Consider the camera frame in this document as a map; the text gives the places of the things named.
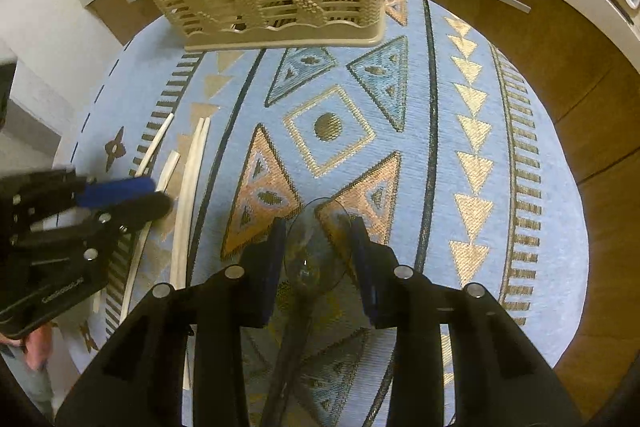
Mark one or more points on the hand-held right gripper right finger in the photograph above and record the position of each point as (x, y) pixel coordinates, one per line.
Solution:
(367, 289)

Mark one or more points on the pale wooden chopstick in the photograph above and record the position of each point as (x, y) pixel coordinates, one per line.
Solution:
(201, 147)
(169, 172)
(155, 142)
(187, 187)

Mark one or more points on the white tall cabinet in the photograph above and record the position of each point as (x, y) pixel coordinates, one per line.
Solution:
(45, 22)

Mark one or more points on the person's grey trousers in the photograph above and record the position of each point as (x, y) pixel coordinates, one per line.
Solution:
(31, 387)

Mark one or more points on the blue patterned tablecloth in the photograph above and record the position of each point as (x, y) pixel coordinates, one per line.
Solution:
(435, 167)

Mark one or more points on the person's left hand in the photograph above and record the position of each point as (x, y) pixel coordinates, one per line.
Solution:
(37, 347)

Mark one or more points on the transparent grey plastic spoon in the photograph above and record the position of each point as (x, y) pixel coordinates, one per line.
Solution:
(315, 252)

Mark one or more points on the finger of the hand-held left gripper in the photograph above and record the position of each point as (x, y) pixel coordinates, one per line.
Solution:
(145, 207)
(115, 191)

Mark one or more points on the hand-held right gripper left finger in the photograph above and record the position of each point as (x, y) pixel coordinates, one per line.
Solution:
(267, 287)

